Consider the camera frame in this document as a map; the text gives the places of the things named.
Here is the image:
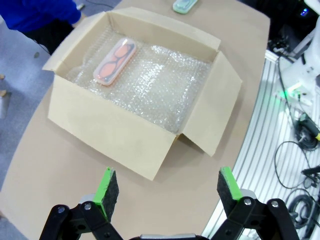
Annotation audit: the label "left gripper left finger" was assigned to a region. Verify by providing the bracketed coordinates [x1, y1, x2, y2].
[38, 166, 126, 240]

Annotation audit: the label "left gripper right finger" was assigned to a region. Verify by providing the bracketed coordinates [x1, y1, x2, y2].
[212, 166, 300, 240]

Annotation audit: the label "brown cardboard shipping box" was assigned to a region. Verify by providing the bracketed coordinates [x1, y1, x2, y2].
[41, 7, 243, 181]

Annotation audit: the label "black frame glasses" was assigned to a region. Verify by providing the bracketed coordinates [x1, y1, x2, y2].
[98, 42, 135, 82]

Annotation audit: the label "pink translucent glasses case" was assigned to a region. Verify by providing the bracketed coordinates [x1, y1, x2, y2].
[92, 37, 137, 87]

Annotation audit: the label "green translucent glasses case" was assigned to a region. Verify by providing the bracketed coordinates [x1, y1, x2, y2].
[172, 0, 200, 15]

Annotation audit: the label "black yellow power connector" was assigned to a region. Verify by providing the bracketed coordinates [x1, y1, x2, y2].
[296, 112, 320, 151]

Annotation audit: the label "clear bubble wrap sheet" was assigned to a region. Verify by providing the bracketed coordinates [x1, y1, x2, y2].
[65, 24, 213, 135]

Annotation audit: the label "black computer case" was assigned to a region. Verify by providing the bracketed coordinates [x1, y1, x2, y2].
[287, 0, 320, 23]

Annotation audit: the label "person in blue hoodie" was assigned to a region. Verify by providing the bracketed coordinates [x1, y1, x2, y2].
[0, 0, 82, 56]

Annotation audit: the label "thin black looped cable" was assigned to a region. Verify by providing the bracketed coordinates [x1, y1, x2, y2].
[274, 141, 320, 190]

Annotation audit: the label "coiled black cable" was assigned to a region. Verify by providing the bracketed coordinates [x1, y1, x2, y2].
[284, 189, 317, 226]

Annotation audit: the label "aluminium profile base frame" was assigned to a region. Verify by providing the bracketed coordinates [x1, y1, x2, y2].
[202, 49, 320, 240]

